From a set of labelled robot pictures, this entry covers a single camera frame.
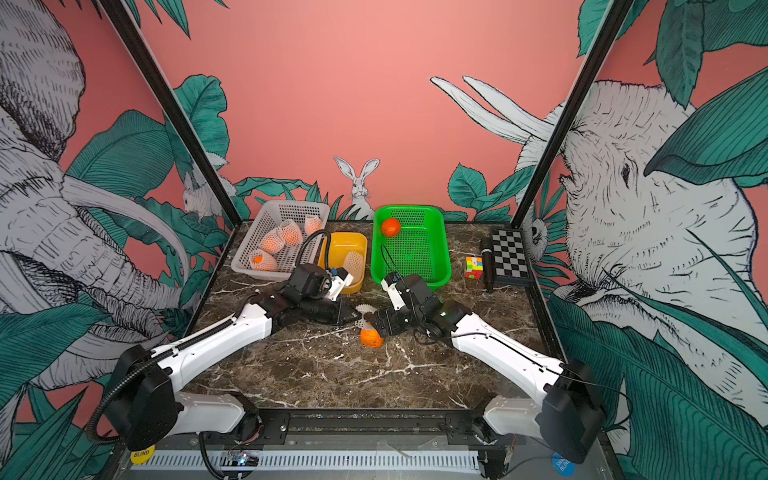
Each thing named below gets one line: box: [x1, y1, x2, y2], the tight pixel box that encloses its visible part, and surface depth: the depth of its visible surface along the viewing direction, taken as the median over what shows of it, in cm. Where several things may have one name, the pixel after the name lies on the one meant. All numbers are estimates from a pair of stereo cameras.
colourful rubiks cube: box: [464, 256, 484, 280], surface depth 104 cm
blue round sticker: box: [552, 452, 575, 477], surface depth 71 cm
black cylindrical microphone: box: [481, 237, 494, 294], surface depth 107 cm
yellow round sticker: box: [130, 444, 156, 465], surface depth 71 cm
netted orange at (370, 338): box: [360, 329, 384, 349], surface depth 87 cm
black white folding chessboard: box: [492, 228, 533, 287], surface depth 109 cm
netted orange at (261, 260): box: [248, 248, 279, 272], surface depth 100 cm
